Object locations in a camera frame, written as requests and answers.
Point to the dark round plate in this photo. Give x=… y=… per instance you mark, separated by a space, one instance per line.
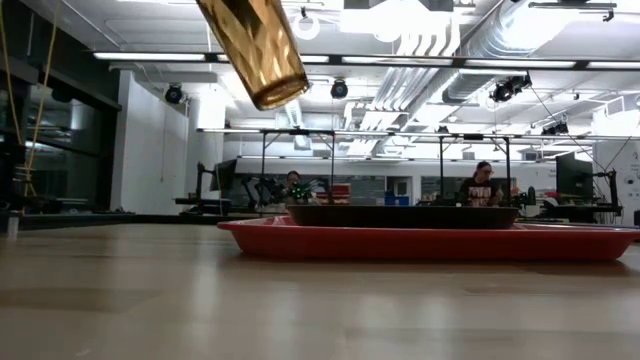
x=405 y=217

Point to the amber faceted plastic cup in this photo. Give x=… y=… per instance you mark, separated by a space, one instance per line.
x=255 y=45

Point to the black background robot arm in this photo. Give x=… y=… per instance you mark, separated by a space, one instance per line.
x=527 y=196
x=265 y=189

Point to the red plastic tray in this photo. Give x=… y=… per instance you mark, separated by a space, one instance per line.
x=425 y=242

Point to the red storage boxes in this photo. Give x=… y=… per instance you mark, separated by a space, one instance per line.
x=341 y=194

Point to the person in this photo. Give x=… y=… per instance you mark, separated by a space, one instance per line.
x=292 y=182
x=481 y=187

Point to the blue storage box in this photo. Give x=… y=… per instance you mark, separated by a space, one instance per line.
x=397 y=200

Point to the black round spotlight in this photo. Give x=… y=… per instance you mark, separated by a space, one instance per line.
x=339 y=88
x=173 y=93

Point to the black monitor on stand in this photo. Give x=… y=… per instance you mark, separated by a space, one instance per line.
x=220 y=175

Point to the black desk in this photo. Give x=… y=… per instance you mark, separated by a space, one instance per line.
x=202 y=202
x=582 y=211

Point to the white globe lamp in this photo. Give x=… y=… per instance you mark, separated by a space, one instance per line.
x=306 y=26

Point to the black spotlight cluster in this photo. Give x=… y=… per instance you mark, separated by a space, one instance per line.
x=510 y=89
x=556 y=129

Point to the large black monitor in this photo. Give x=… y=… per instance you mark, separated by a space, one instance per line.
x=574 y=175

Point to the dark glass partition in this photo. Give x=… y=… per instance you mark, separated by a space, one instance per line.
x=65 y=150

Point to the black metal station frame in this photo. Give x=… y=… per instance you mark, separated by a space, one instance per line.
x=474 y=136
x=297 y=133

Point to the black frame beam with lights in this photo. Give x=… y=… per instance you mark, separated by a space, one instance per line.
x=400 y=62

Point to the silver ventilation duct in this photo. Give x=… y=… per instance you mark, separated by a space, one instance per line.
x=480 y=55

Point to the white short post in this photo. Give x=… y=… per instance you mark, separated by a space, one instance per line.
x=12 y=226

